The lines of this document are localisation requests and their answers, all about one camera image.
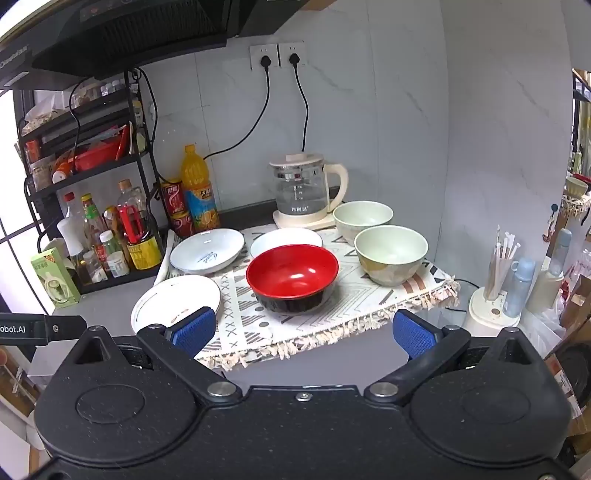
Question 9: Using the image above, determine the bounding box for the white label jar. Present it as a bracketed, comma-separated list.
[106, 251, 131, 278]

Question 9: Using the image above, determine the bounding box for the small clear glass jar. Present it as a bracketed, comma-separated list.
[83, 251, 108, 283]

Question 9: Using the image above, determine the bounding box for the small clear plastic bottle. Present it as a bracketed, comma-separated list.
[99, 231, 122, 259]

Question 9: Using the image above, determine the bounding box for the patterned fringed table cloth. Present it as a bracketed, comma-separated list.
[154, 224, 462, 372]

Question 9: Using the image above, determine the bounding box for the small white plate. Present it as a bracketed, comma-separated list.
[250, 227, 324, 261]

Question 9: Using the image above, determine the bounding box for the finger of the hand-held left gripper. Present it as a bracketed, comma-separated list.
[44, 315, 88, 344]

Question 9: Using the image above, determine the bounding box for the brown sauce bottle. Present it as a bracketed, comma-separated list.
[102, 206, 124, 241]

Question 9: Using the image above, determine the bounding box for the orange juice bottle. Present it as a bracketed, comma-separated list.
[180, 144, 221, 233]

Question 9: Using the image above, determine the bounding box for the white plate brown rim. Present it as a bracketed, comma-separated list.
[130, 274, 223, 335]

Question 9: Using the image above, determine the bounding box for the red plastic tray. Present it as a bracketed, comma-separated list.
[69, 142, 124, 172]

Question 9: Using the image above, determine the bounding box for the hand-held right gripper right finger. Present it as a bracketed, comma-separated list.
[365, 308, 537, 406]

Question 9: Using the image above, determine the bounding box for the white wall socket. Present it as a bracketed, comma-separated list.
[278, 41, 307, 68]
[249, 44, 280, 71]

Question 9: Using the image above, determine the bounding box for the glass kettle cream handle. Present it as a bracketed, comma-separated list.
[269, 153, 349, 217]

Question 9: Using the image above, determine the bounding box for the soy sauce bottle yellow label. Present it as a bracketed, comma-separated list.
[115, 180, 163, 271]

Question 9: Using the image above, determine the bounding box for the white plate blue print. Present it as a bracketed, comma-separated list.
[169, 228, 245, 276]

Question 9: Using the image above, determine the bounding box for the white utensil holder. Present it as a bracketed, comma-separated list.
[468, 286, 522, 330]

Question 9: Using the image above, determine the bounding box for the black power cable with plug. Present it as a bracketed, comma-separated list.
[288, 52, 309, 158]
[201, 54, 274, 162]

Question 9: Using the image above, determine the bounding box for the black metal kitchen rack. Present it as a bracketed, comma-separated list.
[13, 67, 169, 296]

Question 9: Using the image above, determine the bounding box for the pale green bowl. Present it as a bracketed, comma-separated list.
[354, 224, 429, 287]
[332, 200, 394, 246]

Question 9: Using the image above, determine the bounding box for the tall grey-blue bottle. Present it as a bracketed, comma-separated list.
[526, 228, 573, 315]

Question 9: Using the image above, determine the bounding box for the green carton box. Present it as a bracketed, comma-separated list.
[31, 247, 81, 310]

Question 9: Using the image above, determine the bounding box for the sauce bottle red green label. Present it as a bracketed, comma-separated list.
[81, 194, 109, 259]

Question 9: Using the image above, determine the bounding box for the cream bowl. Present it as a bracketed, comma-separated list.
[566, 175, 591, 199]

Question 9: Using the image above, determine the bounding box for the light blue bottle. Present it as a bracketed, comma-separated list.
[502, 257, 536, 318]

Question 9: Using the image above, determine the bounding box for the black range hood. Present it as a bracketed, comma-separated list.
[0, 0, 305, 90]

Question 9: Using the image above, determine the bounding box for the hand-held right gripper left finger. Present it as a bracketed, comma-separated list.
[62, 307, 243, 402]

